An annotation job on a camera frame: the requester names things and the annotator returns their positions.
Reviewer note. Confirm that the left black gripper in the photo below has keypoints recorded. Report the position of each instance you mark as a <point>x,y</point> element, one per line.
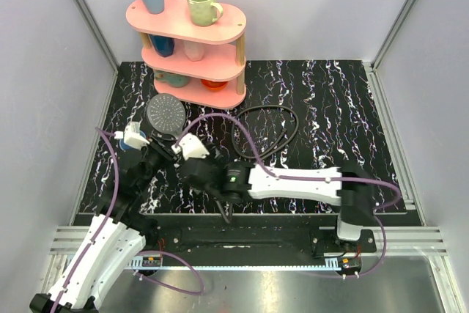
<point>129,155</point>

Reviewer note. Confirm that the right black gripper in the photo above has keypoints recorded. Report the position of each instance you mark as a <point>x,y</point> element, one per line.
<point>212,161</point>

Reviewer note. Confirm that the dark grey shower head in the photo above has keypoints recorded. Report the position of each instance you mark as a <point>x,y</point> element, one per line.
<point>166,114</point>

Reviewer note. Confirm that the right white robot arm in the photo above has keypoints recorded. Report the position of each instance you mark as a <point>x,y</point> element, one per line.
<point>346,187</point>

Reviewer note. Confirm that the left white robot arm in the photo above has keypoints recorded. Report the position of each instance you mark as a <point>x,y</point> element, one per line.
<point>117,233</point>

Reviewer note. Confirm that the small blue cup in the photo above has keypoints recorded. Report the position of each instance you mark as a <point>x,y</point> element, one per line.
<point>132,141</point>

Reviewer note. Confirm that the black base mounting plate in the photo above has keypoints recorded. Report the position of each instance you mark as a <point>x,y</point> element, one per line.
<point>311,233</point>

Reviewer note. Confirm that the teal speckled ceramic mug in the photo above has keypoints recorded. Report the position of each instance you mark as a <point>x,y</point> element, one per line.
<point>172,79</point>

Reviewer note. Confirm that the orange bowl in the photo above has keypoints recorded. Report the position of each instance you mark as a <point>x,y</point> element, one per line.
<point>214,86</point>

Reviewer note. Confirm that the pink three-tier shelf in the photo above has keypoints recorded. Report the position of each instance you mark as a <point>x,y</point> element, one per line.
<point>224,56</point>

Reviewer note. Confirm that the dark blue faceted cup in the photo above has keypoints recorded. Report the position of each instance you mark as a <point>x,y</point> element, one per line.
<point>164,46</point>

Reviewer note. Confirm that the pale pink faceted cup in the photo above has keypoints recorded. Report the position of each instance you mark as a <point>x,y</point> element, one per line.
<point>193,50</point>

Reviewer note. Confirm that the light green mug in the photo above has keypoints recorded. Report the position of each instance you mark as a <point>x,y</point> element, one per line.
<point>204,12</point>

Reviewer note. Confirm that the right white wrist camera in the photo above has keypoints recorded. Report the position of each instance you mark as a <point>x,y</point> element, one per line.
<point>190,146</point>

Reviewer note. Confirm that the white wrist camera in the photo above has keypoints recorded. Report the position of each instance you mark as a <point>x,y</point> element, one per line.
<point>131,127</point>
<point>190,146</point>

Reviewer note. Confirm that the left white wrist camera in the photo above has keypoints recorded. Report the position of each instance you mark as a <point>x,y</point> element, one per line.
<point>131,127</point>

